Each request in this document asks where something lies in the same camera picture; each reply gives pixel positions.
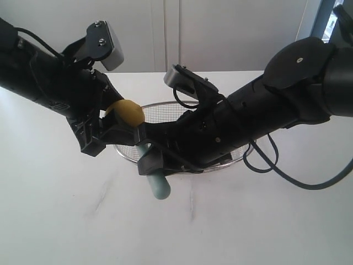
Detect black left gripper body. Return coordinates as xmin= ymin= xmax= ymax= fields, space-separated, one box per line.
xmin=30 ymin=54 xmax=123 ymax=119

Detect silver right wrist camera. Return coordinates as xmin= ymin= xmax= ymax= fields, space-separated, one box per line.
xmin=163 ymin=64 xmax=220 ymax=97

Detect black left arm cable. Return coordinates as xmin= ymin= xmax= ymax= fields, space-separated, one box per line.
xmin=13 ymin=26 xmax=94 ymax=70

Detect yellow lemon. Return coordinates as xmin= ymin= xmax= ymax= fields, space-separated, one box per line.
xmin=105 ymin=99 xmax=145 ymax=128

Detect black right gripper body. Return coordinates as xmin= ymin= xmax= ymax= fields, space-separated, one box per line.
xmin=163 ymin=100 xmax=248 ymax=174

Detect teal handled peeler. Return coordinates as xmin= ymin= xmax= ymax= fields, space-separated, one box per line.
xmin=136 ymin=145 xmax=172 ymax=200

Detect oval wire mesh basket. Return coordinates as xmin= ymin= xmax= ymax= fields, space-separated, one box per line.
xmin=105 ymin=98 xmax=254 ymax=176

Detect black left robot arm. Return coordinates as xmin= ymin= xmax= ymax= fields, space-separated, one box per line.
xmin=1 ymin=20 xmax=134 ymax=157

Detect window with dark frame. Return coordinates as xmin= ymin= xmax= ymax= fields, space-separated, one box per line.
xmin=296 ymin=0 xmax=352 ymax=47

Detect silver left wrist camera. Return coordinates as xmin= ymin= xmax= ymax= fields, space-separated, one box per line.
xmin=74 ymin=20 xmax=125 ymax=71

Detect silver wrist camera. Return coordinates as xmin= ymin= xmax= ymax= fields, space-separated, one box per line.
xmin=74 ymin=20 xmax=125 ymax=71
xmin=163 ymin=64 xmax=220 ymax=97

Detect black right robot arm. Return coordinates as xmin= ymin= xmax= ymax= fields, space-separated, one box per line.
xmin=135 ymin=37 xmax=352 ymax=175

